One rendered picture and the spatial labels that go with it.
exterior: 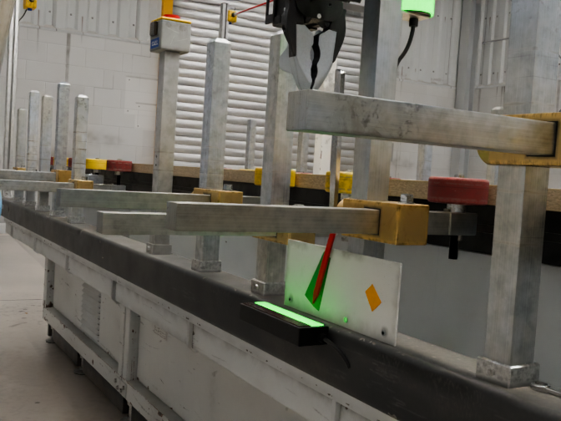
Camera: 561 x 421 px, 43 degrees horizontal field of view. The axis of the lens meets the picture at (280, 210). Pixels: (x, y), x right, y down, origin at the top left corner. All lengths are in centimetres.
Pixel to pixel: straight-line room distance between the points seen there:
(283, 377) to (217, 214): 45
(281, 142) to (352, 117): 59
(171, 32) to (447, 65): 1011
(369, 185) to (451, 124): 32
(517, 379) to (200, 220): 36
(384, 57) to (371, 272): 28
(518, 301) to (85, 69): 839
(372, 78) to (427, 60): 1038
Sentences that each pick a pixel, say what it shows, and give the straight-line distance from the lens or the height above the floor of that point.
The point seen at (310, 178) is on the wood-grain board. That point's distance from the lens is 135.
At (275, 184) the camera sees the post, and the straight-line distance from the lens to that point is 113.
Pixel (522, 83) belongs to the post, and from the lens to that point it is 75.
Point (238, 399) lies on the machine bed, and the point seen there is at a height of 33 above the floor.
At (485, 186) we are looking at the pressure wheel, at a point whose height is 90.
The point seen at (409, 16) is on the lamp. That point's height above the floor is 112.
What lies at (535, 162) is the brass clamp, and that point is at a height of 92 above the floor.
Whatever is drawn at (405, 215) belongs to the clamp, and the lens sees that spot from 86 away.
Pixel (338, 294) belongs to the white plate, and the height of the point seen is 74.
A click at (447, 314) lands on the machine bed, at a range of 112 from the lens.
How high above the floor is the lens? 90
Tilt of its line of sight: 3 degrees down
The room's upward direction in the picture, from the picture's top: 4 degrees clockwise
